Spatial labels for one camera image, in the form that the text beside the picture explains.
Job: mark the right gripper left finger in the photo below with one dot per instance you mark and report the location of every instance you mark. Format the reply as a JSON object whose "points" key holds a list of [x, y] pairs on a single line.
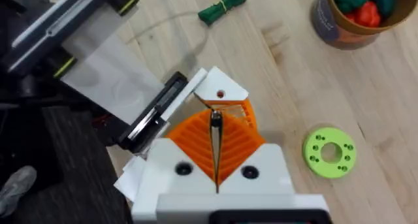
{"points": [[183, 152]]}

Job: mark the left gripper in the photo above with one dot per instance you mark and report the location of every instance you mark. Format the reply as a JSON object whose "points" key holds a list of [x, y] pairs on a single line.
{"points": [[111, 77]]}

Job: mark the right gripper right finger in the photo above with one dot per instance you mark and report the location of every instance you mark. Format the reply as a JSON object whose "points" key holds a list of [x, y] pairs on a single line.
{"points": [[248, 155]]}

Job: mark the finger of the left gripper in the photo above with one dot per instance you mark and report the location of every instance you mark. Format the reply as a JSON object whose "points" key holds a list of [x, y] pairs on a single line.
{"points": [[130, 180], [218, 83]]}

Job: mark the green vegetable toy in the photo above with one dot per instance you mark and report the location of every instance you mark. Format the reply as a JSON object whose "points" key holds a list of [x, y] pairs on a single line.
{"points": [[222, 6]]}

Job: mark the green disc with holes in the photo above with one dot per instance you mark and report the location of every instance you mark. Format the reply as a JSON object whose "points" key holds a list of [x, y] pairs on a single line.
{"points": [[313, 149]]}

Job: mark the person's foot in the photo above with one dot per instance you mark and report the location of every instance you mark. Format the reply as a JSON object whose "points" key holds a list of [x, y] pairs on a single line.
{"points": [[16, 188]]}

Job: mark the tub with toys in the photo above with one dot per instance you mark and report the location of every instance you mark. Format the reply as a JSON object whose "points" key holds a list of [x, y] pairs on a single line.
{"points": [[359, 18]]}

